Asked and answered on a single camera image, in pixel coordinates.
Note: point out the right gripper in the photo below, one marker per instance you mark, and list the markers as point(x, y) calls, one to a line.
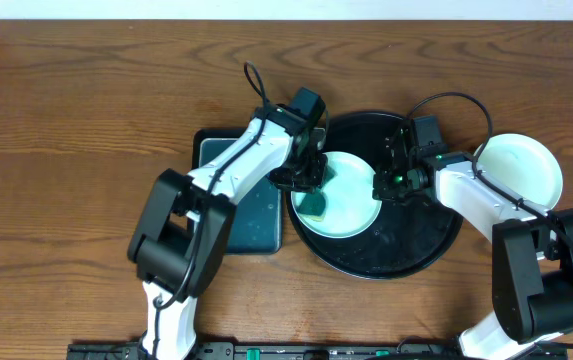
point(383, 191)

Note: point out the green yellow scrub sponge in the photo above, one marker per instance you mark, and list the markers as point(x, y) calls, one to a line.
point(312, 206)

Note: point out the round black serving tray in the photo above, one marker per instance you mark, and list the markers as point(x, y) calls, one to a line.
point(404, 238)

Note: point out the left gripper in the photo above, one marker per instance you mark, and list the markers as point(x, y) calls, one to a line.
point(299, 176)

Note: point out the black rectangular water tray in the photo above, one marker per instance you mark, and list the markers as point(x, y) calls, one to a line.
point(257, 226)

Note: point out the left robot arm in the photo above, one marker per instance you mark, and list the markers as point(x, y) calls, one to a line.
point(182, 234)

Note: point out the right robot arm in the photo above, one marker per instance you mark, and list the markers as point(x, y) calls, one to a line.
point(532, 246)

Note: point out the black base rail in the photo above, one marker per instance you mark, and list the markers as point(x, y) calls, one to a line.
point(414, 349)

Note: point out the pale green plate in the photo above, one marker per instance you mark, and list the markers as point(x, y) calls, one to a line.
point(524, 167)
point(349, 204)

